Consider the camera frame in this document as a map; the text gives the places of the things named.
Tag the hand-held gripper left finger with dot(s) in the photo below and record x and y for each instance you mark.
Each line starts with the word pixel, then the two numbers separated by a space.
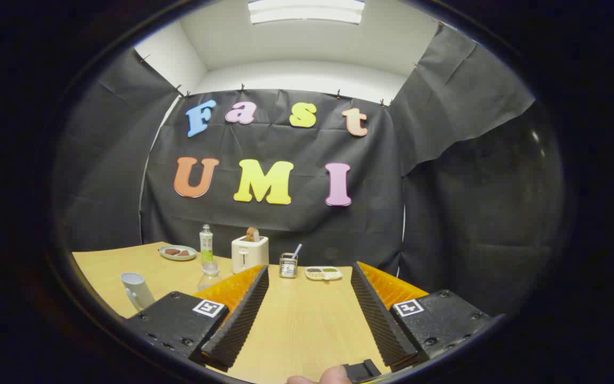
pixel 243 312

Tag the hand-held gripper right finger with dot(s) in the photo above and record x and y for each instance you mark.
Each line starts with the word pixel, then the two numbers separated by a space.
pixel 379 314

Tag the clear juice bottle green label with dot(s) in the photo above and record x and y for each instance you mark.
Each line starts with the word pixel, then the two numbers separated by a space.
pixel 209 276

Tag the white cup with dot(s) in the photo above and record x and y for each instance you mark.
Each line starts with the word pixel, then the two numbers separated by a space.
pixel 136 290

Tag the tall white green drink bottle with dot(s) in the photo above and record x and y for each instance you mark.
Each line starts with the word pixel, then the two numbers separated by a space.
pixel 206 245

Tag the cream toaster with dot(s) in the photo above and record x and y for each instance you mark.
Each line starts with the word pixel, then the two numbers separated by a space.
pixel 249 253

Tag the wooden table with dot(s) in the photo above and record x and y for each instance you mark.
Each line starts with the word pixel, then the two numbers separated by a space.
pixel 307 320

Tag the white divided dish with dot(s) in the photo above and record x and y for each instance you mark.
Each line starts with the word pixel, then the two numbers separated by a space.
pixel 323 273

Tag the pale green plate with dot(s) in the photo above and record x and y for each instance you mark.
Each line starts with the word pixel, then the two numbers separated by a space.
pixel 164 255

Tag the black backdrop cloth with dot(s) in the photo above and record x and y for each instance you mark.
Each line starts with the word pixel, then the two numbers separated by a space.
pixel 285 224

